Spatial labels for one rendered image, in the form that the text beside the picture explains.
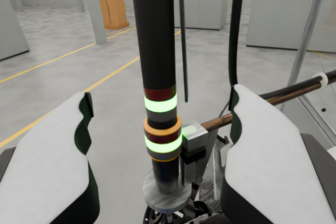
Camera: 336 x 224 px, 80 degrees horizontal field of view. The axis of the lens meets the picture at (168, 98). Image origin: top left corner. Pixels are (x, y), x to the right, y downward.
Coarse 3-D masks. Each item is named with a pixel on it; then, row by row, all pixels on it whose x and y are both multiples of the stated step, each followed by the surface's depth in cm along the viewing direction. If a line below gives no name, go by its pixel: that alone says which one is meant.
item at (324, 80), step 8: (232, 0) 20; (240, 0) 20; (232, 8) 20; (240, 8) 20; (232, 16) 21; (232, 24) 21; (232, 32) 21; (232, 40) 22; (232, 48) 22; (232, 56) 23; (232, 64) 23; (232, 72) 24; (328, 72) 35; (232, 80) 25; (312, 80) 33; (320, 80) 34; (288, 88) 31; (296, 88) 32; (320, 88) 35; (264, 96) 29; (272, 96) 30
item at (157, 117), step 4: (176, 104) 22; (176, 108) 22; (148, 112) 21; (152, 112) 20; (164, 112) 20; (168, 112) 20; (172, 112) 21; (176, 112) 22; (148, 116) 21; (152, 116) 21; (156, 116) 21; (160, 116) 20; (164, 116) 21; (168, 116) 21; (172, 116) 21; (152, 120) 21; (156, 120) 21; (160, 120) 21; (164, 120) 21; (168, 120) 21
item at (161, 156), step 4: (180, 144) 24; (148, 148) 23; (176, 148) 23; (180, 148) 24; (148, 152) 24; (152, 152) 23; (156, 152) 23; (168, 152) 23; (172, 152) 23; (176, 152) 23; (152, 156) 23; (156, 156) 23; (160, 156) 23; (164, 156) 23; (168, 156) 23; (172, 156) 23
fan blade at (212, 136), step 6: (228, 102) 53; (222, 114) 64; (210, 132) 53; (216, 132) 66; (210, 138) 58; (210, 144) 61; (210, 150) 64; (198, 162) 55; (204, 162) 60; (198, 168) 56; (204, 168) 61
